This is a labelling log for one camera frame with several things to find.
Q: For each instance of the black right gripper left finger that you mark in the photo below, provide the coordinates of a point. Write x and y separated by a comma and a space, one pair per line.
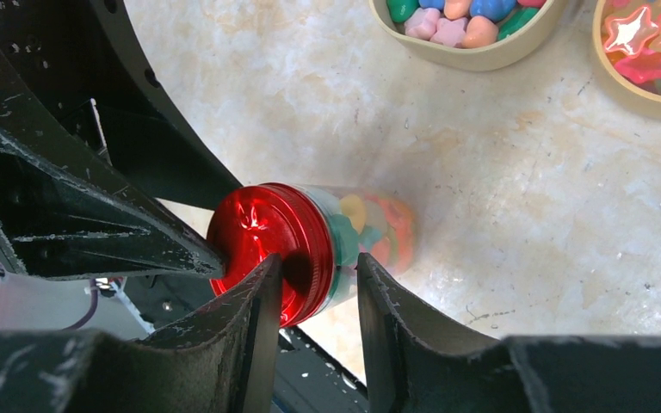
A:
219, 358

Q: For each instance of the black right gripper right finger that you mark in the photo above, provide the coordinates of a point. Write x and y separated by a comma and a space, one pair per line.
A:
419, 360

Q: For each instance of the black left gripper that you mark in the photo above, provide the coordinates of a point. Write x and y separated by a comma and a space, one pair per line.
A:
65, 213

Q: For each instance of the red jar lid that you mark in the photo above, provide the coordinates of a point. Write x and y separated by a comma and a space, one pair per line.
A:
255, 222

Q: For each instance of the clear plastic jar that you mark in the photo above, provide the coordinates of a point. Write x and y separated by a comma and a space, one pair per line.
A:
363, 220

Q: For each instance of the beige tray opaque candies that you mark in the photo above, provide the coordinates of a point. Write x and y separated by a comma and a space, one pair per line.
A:
469, 35

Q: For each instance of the beige tray translucent candies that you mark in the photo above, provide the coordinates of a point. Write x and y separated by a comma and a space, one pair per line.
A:
626, 40

